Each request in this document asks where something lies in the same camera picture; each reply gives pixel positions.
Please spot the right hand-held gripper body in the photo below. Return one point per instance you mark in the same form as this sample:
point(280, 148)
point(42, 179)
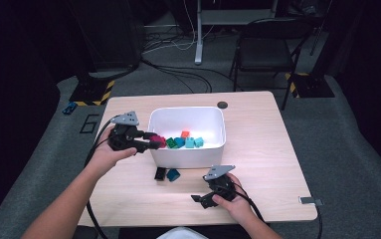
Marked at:
point(223, 187)

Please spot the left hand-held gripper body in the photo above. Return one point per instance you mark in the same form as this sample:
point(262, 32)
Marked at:
point(123, 136)

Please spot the magenta toy block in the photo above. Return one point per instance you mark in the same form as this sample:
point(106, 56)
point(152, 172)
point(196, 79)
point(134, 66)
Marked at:
point(158, 140)

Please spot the green toy block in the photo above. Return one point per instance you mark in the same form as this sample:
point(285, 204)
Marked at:
point(171, 143)

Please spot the light blue toy block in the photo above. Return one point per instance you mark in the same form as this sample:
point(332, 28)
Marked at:
point(179, 142)

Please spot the white plastic storage bin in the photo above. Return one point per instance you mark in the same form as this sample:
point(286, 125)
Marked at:
point(184, 159)

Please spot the orange toy block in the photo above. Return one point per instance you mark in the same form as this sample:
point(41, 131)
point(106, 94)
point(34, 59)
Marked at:
point(185, 134)

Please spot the teal toy block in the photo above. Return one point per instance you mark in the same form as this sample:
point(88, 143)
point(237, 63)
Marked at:
point(198, 142)
point(189, 143)

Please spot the person's right hand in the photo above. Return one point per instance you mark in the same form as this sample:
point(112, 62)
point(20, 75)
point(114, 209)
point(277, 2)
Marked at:
point(237, 205)

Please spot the person's left hand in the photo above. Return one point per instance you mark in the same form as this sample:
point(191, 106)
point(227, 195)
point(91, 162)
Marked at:
point(106, 161)

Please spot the black toy block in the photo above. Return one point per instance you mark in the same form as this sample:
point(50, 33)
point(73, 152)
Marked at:
point(160, 174)

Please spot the dark blue toy block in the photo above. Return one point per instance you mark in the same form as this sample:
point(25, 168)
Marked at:
point(173, 175)

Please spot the person's white shirt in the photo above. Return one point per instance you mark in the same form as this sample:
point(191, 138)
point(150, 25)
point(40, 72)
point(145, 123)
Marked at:
point(181, 234)

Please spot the black yellow striped stand base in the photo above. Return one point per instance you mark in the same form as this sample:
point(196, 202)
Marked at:
point(88, 93)
point(310, 86)

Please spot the small blue floor object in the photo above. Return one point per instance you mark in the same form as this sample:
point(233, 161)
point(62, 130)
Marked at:
point(69, 108)

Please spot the black table grommet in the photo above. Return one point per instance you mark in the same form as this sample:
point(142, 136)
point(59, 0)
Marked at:
point(222, 105)

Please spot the metal table edge clamp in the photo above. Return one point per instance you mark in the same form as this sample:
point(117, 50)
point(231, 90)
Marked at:
point(309, 200)

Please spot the large dark box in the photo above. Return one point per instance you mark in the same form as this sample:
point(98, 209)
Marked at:
point(111, 33)

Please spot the black folding chair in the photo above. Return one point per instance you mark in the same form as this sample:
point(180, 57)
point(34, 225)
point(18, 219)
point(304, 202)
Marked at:
point(264, 53)

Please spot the white desk frame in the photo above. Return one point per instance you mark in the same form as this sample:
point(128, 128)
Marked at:
point(198, 40)

